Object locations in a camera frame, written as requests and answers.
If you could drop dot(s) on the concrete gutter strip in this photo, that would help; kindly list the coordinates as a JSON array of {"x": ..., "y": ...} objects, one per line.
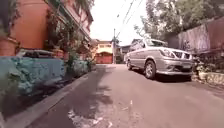
[{"x": 40, "y": 105}]

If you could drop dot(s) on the orange building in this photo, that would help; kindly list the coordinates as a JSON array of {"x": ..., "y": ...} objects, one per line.
[{"x": 40, "y": 25}]

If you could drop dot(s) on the utility pole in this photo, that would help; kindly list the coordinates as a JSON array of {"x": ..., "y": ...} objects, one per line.
[{"x": 114, "y": 46}]

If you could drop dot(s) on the silver van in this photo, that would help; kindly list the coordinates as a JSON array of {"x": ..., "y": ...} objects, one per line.
[{"x": 160, "y": 57}]

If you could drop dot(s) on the low stone planter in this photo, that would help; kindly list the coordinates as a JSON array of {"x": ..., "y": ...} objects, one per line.
[{"x": 211, "y": 77}]

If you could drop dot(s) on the grey wall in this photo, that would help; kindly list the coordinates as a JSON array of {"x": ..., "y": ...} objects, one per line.
[{"x": 200, "y": 37}]

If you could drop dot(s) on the painted blue-green wall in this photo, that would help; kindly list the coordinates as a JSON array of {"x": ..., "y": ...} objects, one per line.
[{"x": 33, "y": 73}]

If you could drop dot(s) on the orange house with gate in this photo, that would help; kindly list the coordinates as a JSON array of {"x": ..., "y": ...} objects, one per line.
[{"x": 104, "y": 52}]

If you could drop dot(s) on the grey asphalt road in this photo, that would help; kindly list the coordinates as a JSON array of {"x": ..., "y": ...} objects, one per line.
[{"x": 140, "y": 103}]

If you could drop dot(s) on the trees behind wall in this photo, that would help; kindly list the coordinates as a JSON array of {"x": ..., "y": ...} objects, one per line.
[{"x": 180, "y": 15}]

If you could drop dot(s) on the plants on wall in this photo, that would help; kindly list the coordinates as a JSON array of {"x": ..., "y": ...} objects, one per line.
[{"x": 65, "y": 43}]

